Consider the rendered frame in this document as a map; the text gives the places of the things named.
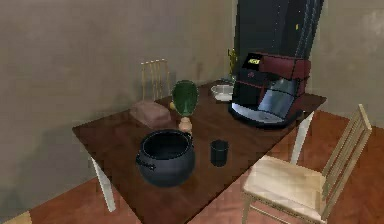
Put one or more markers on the green bulb on wooden base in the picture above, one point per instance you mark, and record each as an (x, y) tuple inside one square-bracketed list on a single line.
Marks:
[(185, 98)]

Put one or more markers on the white shallow bowl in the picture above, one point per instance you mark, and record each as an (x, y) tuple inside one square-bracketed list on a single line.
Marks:
[(222, 92)]

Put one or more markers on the small black cup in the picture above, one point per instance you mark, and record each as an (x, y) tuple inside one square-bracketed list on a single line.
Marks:
[(219, 152)]

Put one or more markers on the pale wooden chair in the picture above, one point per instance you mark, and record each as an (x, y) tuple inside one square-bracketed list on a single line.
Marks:
[(286, 180), (154, 78)]

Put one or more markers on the black round pot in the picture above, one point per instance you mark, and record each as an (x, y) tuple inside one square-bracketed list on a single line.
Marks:
[(165, 160)]

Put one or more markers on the small yellow-green plant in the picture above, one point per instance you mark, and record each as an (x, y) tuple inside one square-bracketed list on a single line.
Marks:
[(232, 61)]

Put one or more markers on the black and red coffee machine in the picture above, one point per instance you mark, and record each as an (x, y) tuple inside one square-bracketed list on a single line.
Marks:
[(270, 90)]

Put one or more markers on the dark brown wooden table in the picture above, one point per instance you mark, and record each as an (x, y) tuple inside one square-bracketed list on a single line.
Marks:
[(113, 140)]

